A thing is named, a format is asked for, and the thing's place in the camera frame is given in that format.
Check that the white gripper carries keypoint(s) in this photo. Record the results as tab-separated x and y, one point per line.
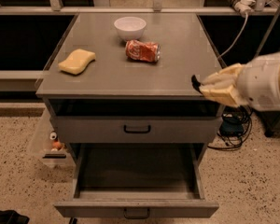
261	82

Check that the black rxbar chocolate bar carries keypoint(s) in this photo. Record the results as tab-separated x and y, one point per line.
195	83

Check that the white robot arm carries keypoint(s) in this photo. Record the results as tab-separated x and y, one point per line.
256	84

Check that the grey drawer cabinet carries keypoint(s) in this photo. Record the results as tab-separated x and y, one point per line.
115	85

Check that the open grey middle drawer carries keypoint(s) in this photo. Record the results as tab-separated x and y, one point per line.
138	181

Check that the closed grey top drawer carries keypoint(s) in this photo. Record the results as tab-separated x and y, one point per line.
136	130

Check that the white power strip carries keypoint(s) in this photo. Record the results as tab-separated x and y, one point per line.
243	7

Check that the crushed red soda can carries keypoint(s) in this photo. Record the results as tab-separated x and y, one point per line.
143	51

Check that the white bowl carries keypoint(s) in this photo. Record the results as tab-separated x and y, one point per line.
130	28

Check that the yellow sponge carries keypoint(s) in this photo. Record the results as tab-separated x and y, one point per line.
77	61

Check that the black bag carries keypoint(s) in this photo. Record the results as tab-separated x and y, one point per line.
12	217

